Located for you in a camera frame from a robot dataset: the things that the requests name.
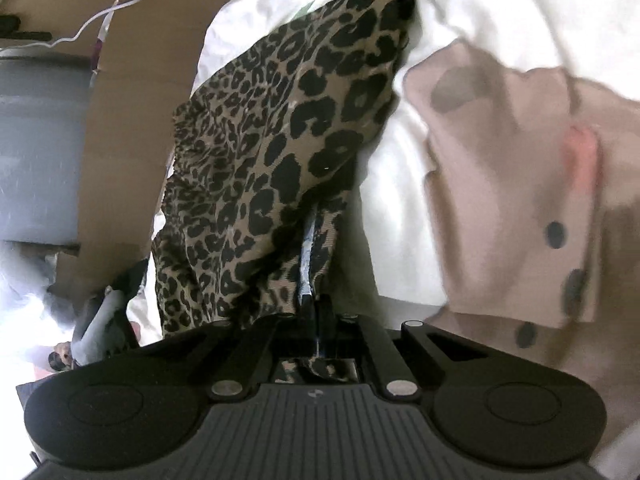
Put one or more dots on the grey plastic-wrapped mattress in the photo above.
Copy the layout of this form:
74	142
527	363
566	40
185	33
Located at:
40	135

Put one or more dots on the cream printed blanket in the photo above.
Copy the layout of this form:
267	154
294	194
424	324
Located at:
450	20

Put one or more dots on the small brown plush toy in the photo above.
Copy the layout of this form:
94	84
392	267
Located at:
60	357

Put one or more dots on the grey plush toy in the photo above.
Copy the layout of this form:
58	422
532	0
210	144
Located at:
102	330

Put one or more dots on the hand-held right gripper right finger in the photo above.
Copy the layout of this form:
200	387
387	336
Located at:
326	325

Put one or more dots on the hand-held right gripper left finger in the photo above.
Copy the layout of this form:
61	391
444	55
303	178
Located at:
307	325

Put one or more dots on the flat cardboard sheet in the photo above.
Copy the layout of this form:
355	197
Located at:
130	135

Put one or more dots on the leopard print garment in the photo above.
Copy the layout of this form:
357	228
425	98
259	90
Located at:
260	160

